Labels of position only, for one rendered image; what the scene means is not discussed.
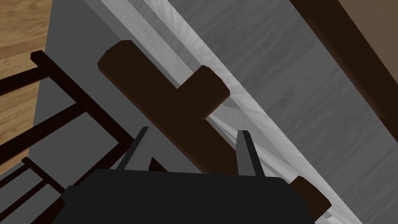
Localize dark brown bar handle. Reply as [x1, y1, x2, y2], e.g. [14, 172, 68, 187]
[96, 39, 332, 222]

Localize dark brown wooden chair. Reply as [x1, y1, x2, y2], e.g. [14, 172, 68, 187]
[0, 49, 170, 224]

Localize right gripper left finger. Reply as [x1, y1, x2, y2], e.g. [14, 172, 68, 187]
[116, 126, 154, 172]

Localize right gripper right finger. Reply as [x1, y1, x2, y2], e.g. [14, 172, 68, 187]
[236, 129, 267, 178]

